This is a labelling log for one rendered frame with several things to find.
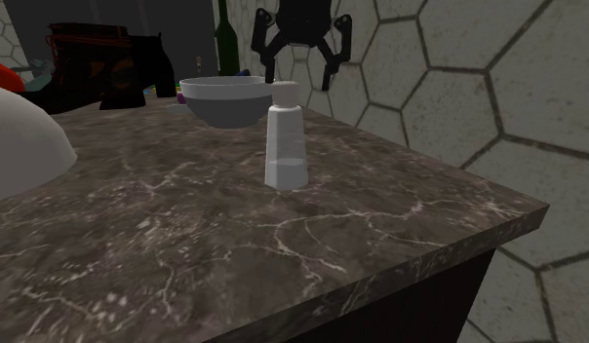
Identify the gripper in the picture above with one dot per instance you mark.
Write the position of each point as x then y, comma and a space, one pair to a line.
303, 21

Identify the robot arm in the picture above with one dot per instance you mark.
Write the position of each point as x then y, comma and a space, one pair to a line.
19, 142

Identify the dark green glass bottle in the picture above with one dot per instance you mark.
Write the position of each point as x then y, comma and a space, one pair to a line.
226, 47

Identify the white bottle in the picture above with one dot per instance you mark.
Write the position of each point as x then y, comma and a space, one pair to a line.
286, 142

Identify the white and grey bowl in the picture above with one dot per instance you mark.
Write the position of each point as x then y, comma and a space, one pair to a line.
228, 104

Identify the small purple object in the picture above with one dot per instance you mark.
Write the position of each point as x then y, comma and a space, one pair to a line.
181, 99

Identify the black figure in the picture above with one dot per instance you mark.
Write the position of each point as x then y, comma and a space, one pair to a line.
149, 71

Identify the dark brown box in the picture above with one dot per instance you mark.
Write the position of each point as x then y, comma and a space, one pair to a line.
80, 52

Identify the teal object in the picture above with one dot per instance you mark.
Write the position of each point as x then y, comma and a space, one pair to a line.
40, 76

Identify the dark counter cabinet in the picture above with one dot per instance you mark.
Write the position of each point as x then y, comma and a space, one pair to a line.
408, 304

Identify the red round object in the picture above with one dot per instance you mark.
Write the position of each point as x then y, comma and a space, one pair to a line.
4, 78

